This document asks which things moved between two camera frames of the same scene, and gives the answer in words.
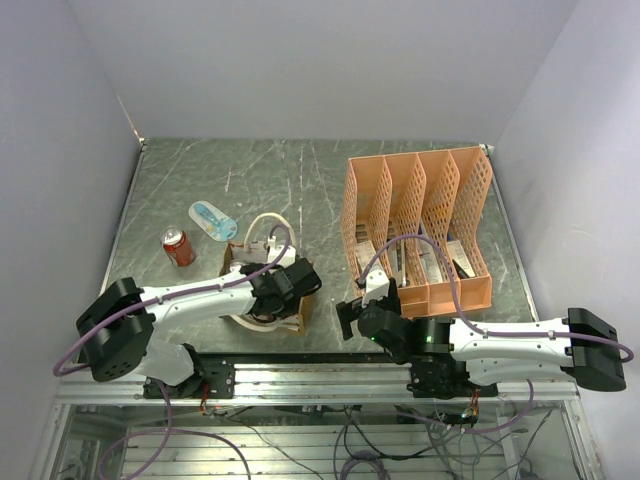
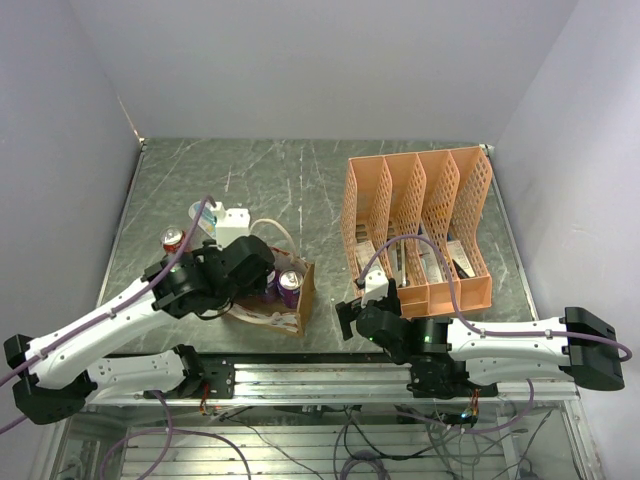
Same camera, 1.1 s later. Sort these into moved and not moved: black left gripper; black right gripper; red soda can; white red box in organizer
Moved: black left gripper
Not moved: white red box in organizer; black right gripper; red soda can
